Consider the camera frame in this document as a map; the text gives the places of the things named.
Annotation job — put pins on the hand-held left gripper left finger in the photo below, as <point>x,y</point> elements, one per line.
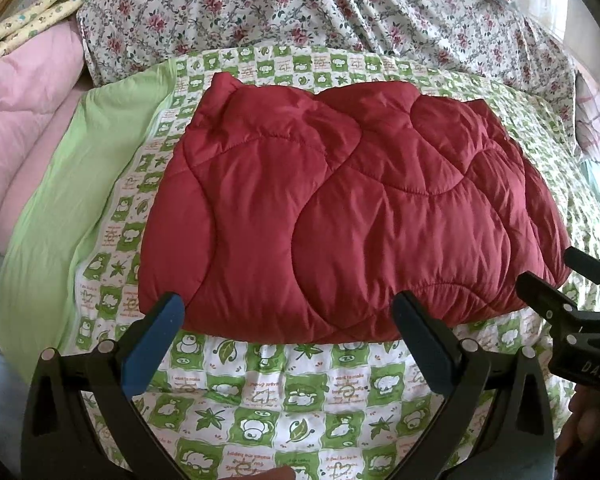
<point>152,331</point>

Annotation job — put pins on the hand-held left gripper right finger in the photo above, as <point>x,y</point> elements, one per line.
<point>422,331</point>

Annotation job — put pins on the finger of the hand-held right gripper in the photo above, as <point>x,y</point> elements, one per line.
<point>587,266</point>
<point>545,300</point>

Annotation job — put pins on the red quilted blanket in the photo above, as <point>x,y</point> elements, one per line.
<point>340,210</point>

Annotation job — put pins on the person's right hand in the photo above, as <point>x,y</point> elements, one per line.
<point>587,425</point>

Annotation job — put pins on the green white printed blanket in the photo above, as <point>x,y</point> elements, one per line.
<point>280,400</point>

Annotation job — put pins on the pink plaid pillow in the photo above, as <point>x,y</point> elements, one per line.
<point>592,110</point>

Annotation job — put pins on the pink quilt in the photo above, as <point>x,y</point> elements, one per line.
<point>25,125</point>

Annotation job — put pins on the yellow floral cloth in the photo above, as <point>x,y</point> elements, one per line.
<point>30,15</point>

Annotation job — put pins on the floral print quilt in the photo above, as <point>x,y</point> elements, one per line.
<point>305,10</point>

